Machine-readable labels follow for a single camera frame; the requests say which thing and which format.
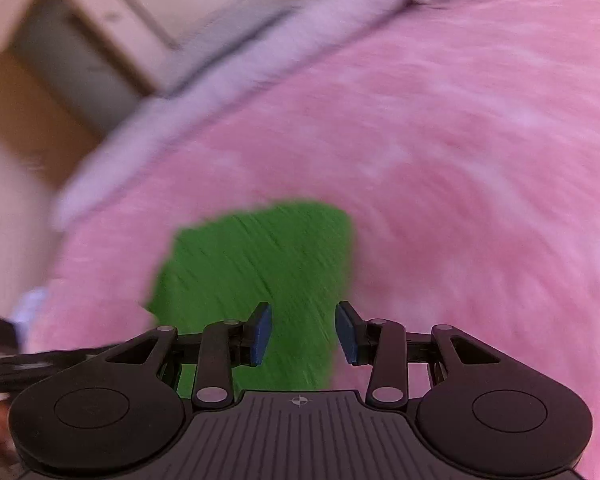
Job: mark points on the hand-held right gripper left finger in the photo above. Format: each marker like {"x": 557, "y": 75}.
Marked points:
{"x": 262, "y": 332}

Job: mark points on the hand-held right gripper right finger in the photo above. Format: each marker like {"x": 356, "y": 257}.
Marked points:
{"x": 347, "y": 332}

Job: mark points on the green knit vest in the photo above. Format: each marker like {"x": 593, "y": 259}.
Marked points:
{"x": 240, "y": 270}

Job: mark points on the pink floral blanket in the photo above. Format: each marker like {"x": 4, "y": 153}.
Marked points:
{"x": 455, "y": 160}

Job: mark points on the striped lilac duvet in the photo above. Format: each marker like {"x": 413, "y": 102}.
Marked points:
{"x": 180, "y": 110}

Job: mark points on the wooden door frame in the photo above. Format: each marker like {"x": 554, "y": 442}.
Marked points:
{"x": 10, "y": 110}

